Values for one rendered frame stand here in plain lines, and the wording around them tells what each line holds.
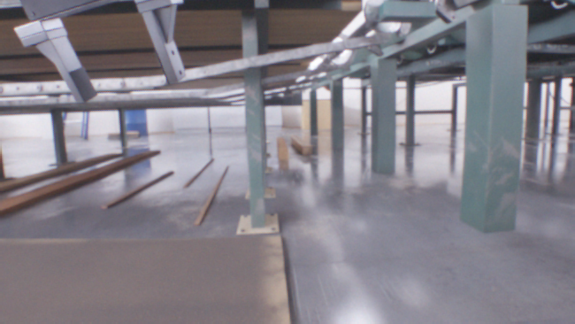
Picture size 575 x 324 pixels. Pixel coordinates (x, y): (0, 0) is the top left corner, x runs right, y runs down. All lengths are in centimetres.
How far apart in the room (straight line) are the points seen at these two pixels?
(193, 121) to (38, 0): 624
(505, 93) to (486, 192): 33
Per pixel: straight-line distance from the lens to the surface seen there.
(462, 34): 195
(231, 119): 644
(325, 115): 634
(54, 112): 338
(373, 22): 103
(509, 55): 115
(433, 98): 818
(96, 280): 94
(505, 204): 120
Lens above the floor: 43
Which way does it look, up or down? 7 degrees down
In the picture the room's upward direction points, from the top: 2 degrees counter-clockwise
